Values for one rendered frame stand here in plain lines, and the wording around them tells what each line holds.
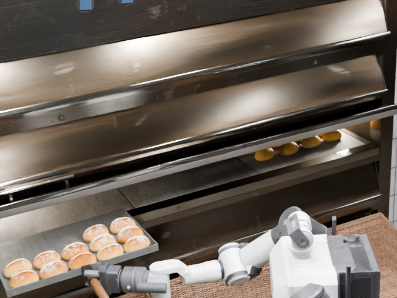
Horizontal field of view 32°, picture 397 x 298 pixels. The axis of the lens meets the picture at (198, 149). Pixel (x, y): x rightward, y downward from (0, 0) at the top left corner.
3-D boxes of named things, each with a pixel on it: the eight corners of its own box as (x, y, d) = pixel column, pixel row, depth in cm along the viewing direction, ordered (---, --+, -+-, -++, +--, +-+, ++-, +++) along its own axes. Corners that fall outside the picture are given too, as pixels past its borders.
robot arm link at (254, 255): (234, 254, 245) (282, 225, 234) (245, 288, 239) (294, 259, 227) (213, 250, 237) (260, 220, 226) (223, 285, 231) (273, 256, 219)
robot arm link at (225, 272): (184, 267, 238) (236, 258, 244) (191, 294, 233) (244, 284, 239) (189, 253, 230) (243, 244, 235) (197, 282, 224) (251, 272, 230)
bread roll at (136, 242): (146, 241, 256) (145, 228, 254) (153, 249, 251) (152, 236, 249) (120, 249, 252) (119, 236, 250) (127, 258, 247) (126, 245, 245)
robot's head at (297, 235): (315, 228, 200) (299, 210, 198) (318, 244, 192) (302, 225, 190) (297, 239, 202) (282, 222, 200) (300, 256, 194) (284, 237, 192)
